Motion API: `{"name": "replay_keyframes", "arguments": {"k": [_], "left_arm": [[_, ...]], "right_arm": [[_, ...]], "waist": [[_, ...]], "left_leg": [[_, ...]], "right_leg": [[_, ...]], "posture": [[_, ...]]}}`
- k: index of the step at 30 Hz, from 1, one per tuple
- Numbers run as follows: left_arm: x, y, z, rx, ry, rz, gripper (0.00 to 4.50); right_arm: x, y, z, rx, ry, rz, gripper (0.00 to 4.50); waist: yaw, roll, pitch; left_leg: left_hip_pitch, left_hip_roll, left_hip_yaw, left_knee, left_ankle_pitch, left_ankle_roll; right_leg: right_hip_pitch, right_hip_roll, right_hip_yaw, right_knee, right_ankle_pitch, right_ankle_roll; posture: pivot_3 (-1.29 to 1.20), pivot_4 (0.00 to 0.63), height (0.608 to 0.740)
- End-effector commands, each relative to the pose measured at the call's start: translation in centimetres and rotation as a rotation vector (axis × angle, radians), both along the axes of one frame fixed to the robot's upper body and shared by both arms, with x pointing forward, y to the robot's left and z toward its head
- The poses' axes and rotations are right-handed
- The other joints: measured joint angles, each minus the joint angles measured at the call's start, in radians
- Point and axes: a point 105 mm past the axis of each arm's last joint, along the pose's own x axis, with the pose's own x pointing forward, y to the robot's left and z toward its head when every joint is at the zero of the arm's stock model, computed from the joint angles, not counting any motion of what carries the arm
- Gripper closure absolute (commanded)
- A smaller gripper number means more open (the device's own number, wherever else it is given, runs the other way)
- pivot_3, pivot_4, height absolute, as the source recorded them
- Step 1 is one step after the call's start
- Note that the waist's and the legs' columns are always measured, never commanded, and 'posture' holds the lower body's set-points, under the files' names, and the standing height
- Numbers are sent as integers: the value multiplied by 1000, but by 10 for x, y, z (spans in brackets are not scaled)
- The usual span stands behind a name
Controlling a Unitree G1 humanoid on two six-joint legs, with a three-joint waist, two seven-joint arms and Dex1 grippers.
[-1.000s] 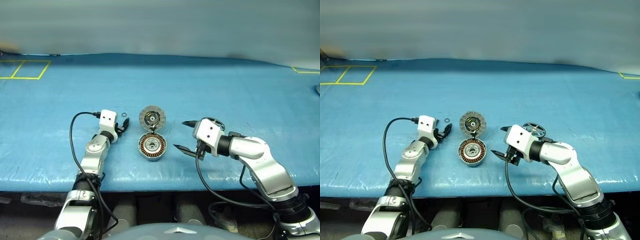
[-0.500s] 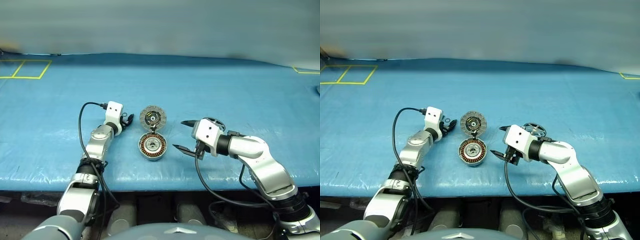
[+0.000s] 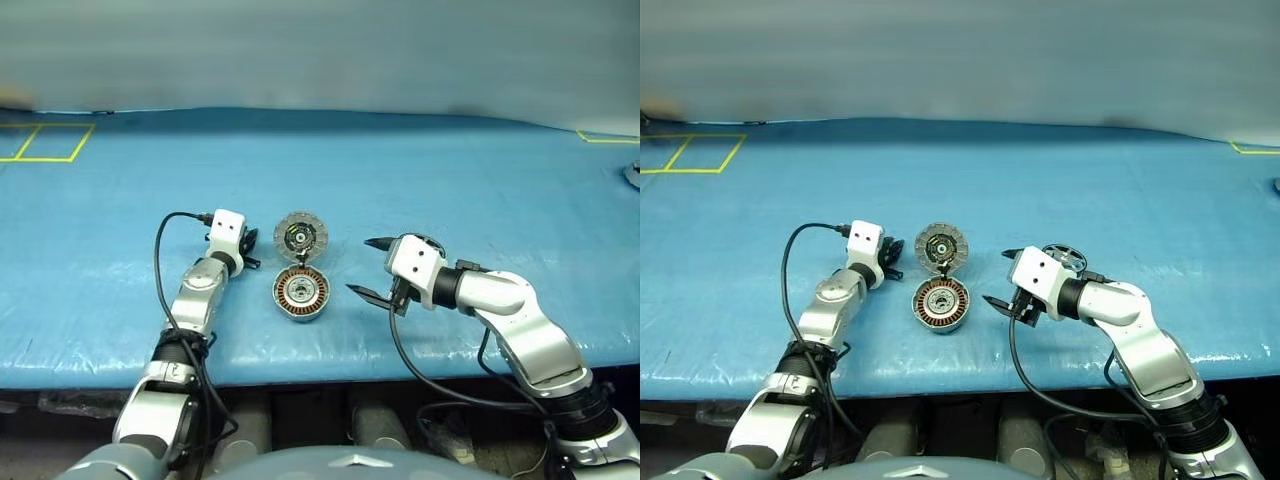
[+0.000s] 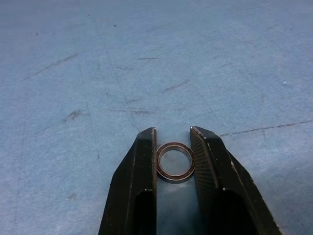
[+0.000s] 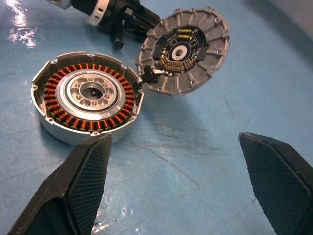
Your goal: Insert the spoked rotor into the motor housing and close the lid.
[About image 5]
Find silver motor housing copper windings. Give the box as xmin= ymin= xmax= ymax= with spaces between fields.
xmin=30 ymin=51 xmax=145 ymax=145

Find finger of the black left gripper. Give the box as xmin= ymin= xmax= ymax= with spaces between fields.
xmin=112 ymin=7 xmax=134 ymax=49
xmin=127 ymin=12 xmax=161 ymax=41

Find blue plastic table cover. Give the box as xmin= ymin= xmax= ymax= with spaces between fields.
xmin=0 ymin=0 xmax=313 ymax=235

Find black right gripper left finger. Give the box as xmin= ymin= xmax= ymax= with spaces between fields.
xmin=7 ymin=133 xmax=113 ymax=235

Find white round plastic part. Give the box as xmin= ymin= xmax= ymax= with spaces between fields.
xmin=135 ymin=6 xmax=231 ymax=96

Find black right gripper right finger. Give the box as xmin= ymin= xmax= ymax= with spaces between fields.
xmin=238 ymin=131 xmax=313 ymax=235

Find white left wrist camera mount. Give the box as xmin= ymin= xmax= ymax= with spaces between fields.
xmin=86 ymin=0 xmax=111 ymax=26

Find black wire connector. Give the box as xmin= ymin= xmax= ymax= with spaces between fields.
xmin=138 ymin=65 xmax=161 ymax=86

